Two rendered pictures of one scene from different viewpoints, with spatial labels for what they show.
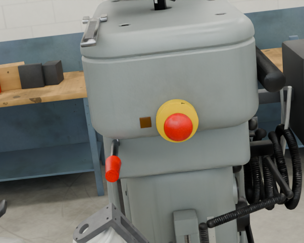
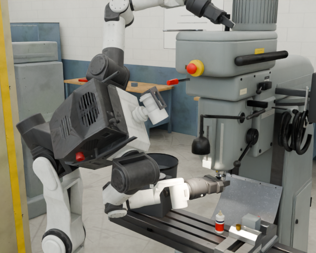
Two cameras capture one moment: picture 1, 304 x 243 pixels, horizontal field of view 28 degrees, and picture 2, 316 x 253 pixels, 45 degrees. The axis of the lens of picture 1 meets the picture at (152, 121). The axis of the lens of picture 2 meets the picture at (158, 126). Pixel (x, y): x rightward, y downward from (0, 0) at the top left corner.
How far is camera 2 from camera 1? 0.87 m
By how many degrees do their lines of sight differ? 36
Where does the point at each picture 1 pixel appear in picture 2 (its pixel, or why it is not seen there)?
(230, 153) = (228, 93)
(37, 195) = not seen: hidden behind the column
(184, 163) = (211, 94)
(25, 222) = not seen: hidden behind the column
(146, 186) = (201, 103)
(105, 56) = (178, 39)
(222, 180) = (230, 108)
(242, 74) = (223, 54)
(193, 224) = (210, 122)
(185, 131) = (191, 70)
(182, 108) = (196, 62)
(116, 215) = (153, 89)
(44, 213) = not seen: hidden behind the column
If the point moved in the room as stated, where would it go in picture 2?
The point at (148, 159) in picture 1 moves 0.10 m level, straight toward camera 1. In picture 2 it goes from (198, 89) to (185, 92)
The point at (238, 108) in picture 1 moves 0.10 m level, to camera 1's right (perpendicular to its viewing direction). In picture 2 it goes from (219, 68) to (246, 70)
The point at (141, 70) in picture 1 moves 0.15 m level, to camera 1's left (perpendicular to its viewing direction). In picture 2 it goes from (188, 46) to (156, 45)
